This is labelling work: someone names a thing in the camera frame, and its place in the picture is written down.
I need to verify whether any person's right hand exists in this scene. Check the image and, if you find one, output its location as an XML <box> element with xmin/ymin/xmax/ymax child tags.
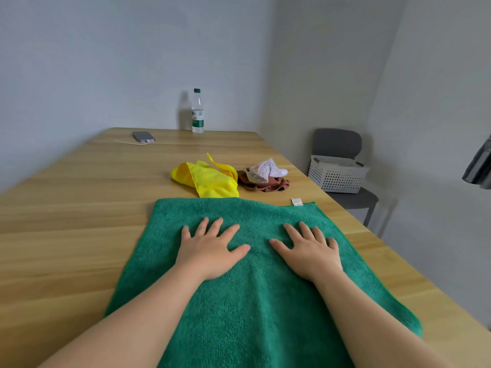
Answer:
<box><xmin>269</xmin><ymin>221</ymin><xmax>344</xmax><ymax>285</ymax></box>

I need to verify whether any person's left hand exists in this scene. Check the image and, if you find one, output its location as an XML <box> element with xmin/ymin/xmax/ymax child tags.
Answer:
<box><xmin>174</xmin><ymin>217</ymin><xmax>251</xmax><ymax>282</ymax></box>

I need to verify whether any yellow cloth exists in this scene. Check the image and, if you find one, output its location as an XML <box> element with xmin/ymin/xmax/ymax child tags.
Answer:
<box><xmin>170</xmin><ymin>152</ymin><xmax>240</xmax><ymax>199</ymax></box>

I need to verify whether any green cloth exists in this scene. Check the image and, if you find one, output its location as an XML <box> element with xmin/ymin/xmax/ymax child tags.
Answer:
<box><xmin>103</xmin><ymin>198</ymin><xmax>424</xmax><ymax>368</ymax></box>

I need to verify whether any white plastic basket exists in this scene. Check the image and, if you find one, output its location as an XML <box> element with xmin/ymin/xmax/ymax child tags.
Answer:
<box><xmin>307</xmin><ymin>155</ymin><xmax>370</xmax><ymax>194</ymax></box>

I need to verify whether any lilac dotted white cloth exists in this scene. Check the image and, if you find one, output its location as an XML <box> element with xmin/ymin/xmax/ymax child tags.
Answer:
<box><xmin>245</xmin><ymin>157</ymin><xmax>289</xmax><ymax>185</ymax></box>

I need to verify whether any person's left forearm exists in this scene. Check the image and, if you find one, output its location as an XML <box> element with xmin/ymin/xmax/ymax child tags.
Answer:
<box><xmin>36</xmin><ymin>262</ymin><xmax>210</xmax><ymax>368</ymax></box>

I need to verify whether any person's right forearm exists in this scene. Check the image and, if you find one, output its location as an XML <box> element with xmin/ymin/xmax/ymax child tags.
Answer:
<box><xmin>313</xmin><ymin>270</ymin><xmax>455</xmax><ymax>368</ymax></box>

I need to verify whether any grey chair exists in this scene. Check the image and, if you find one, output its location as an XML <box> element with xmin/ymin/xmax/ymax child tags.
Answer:
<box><xmin>310</xmin><ymin>128</ymin><xmax>380</xmax><ymax>228</ymax></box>

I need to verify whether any clear green-label water bottle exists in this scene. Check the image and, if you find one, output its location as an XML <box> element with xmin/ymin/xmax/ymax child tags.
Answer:
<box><xmin>191</xmin><ymin>88</ymin><xmax>205</xmax><ymax>134</ymax></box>

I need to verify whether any wooden table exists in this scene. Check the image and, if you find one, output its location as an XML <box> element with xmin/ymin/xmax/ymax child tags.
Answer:
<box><xmin>0</xmin><ymin>127</ymin><xmax>491</xmax><ymax>368</ymax></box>

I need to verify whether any dark grey curtain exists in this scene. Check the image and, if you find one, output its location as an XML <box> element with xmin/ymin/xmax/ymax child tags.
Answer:
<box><xmin>461</xmin><ymin>134</ymin><xmax>491</xmax><ymax>190</ymax></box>

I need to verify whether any white charging cable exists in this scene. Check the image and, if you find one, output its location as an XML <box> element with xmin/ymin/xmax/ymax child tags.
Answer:
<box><xmin>101</xmin><ymin>136</ymin><xmax>150</xmax><ymax>146</ymax></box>

